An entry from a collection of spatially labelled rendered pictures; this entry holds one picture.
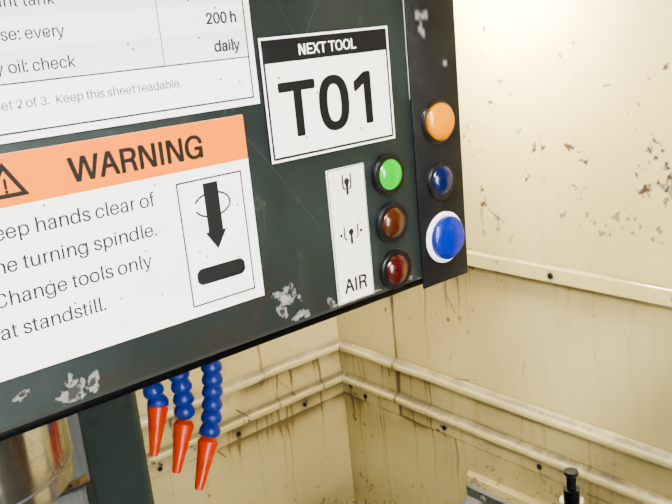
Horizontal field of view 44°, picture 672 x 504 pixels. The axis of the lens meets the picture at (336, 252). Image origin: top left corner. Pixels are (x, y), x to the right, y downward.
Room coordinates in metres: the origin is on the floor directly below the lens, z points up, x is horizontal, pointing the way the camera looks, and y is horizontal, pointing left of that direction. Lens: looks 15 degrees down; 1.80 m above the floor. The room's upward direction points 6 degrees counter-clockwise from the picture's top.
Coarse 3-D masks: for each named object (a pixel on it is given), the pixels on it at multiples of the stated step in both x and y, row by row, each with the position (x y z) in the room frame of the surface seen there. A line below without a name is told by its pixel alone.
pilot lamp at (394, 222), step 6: (390, 210) 0.52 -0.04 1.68; (396, 210) 0.52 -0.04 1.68; (390, 216) 0.52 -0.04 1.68; (396, 216) 0.52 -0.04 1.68; (402, 216) 0.52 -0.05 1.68; (384, 222) 0.52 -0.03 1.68; (390, 222) 0.52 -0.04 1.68; (396, 222) 0.52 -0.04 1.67; (402, 222) 0.52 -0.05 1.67; (384, 228) 0.52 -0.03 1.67; (390, 228) 0.52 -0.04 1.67; (396, 228) 0.52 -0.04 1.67; (402, 228) 0.52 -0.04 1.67; (390, 234) 0.52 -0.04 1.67; (396, 234) 0.52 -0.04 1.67
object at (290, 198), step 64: (256, 0) 0.47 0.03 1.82; (320, 0) 0.50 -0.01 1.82; (384, 0) 0.53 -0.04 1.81; (256, 64) 0.47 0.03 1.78; (128, 128) 0.42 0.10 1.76; (256, 128) 0.46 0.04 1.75; (256, 192) 0.46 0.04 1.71; (320, 192) 0.49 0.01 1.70; (320, 256) 0.49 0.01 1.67; (384, 256) 0.52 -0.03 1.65; (192, 320) 0.43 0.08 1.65; (256, 320) 0.46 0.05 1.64; (320, 320) 0.49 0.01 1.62; (0, 384) 0.36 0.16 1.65; (64, 384) 0.38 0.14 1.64; (128, 384) 0.40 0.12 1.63
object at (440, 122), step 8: (440, 104) 0.55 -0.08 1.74; (432, 112) 0.54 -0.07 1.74; (440, 112) 0.55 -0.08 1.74; (448, 112) 0.55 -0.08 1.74; (432, 120) 0.54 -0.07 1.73; (440, 120) 0.55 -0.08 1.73; (448, 120) 0.55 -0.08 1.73; (432, 128) 0.54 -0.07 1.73; (440, 128) 0.55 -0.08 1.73; (448, 128) 0.55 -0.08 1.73; (432, 136) 0.54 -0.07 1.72; (440, 136) 0.55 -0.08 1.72; (448, 136) 0.55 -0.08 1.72
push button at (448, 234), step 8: (448, 216) 0.55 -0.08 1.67; (440, 224) 0.54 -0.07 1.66; (448, 224) 0.55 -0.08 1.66; (456, 224) 0.55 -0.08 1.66; (432, 232) 0.54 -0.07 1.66; (440, 232) 0.54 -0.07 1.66; (448, 232) 0.54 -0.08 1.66; (456, 232) 0.55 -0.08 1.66; (432, 240) 0.54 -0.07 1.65; (440, 240) 0.54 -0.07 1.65; (448, 240) 0.54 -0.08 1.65; (456, 240) 0.55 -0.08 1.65; (440, 248) 0.54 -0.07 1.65; (448, 248) 0.54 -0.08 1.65; (456, 248) 0.55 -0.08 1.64; (440, 256) 0.54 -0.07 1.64; (448, 256) 0.55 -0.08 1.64
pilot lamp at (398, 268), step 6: (396, 258) 0.52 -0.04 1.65; (402, 258) 0.52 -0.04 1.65; (390, 264) 0.52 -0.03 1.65; (396, 264) 0.52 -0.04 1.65; (402, 264) 0.52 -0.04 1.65; (408, 264) 0.53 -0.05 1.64; (390, 270) 0.52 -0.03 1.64; (396, 270) 0.52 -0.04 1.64; (402, 270) 0.52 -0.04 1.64; (408, 270) 0.53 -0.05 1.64; (390, 276) 0.52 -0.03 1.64; (396, 276) 0.52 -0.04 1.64; (402, 276) 0.52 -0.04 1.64; (396, 282) 0.52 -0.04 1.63
